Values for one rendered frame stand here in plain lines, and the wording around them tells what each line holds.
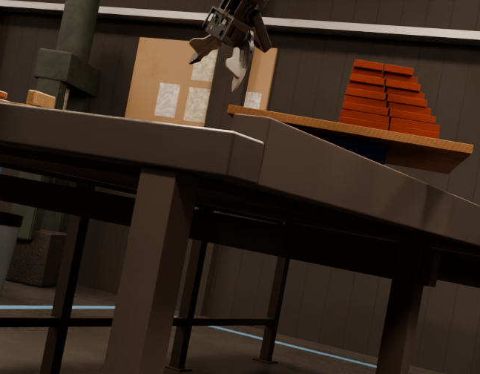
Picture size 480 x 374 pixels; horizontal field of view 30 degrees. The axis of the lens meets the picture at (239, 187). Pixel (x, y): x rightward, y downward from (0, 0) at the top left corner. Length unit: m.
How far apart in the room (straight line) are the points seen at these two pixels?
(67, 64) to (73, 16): 0.53
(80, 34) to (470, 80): 3.28
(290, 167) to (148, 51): 7.03
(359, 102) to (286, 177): 0.90
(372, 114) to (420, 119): 0.11
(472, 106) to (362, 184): 5.57
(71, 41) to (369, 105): 5.95
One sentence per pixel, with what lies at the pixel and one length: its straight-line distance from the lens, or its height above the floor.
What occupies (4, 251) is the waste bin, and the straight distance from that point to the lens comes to 6.46.
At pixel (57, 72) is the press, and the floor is 1.77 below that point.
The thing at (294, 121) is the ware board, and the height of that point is 1.03.
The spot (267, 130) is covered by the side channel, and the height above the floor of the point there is 0.93.
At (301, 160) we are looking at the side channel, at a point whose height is 0.91.
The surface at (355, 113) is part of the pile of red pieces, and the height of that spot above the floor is 1.11.
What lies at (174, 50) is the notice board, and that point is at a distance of 8.15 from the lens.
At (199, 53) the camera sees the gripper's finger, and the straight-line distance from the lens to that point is 2.00.
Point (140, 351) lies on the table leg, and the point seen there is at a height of 0.61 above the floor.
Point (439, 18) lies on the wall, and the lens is 7.32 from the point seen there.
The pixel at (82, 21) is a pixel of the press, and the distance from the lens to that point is 7.99.
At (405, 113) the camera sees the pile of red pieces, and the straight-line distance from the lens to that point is 2.15.
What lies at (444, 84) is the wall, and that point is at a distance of 7.17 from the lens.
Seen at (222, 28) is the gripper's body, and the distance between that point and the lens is 1.90.
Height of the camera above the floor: 0.80
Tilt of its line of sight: 2 degrees up
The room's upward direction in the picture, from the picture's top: 11 degrees clockwise
